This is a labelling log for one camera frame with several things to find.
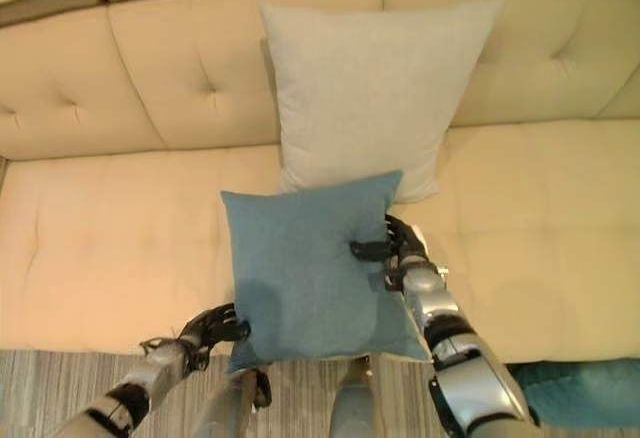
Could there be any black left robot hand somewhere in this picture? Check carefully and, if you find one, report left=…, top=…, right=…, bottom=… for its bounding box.
left=178, top=302, right=251, bottom=354

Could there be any silver right robot leg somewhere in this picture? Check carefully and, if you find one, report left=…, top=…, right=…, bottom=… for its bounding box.
left=329, top=355, right=376, bottom=438

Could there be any grey striped rug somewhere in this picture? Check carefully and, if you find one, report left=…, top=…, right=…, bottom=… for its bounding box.
left=0, top=348, right=640, bottom=438

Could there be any silver left robot leg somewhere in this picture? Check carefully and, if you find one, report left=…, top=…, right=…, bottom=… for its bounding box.
left=192, top=367, right=274, bottom=438

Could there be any silver robot leg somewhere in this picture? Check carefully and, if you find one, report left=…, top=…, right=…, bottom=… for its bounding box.
left=192, top=367, right=274, bottom=438
left=329, top=355, right=376, bottom=438

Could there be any blue square cushion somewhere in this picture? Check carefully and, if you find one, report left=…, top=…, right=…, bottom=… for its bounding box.
left=220, top=169, right=431, bottom=375

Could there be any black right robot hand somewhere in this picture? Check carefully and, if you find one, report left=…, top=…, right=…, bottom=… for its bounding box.
left=348, top=213, right=429, bottom=265

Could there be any light grey square cushion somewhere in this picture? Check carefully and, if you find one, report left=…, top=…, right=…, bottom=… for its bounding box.
left=258, top=0, right=503, bottom=205

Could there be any beige tufted sofa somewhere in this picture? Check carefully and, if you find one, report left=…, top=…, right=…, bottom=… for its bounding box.
left=0, top=0, right=640, bottom=365

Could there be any teal cushion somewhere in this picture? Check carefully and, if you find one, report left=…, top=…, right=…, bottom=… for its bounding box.
left=507, top=357, right=640, bottom=438

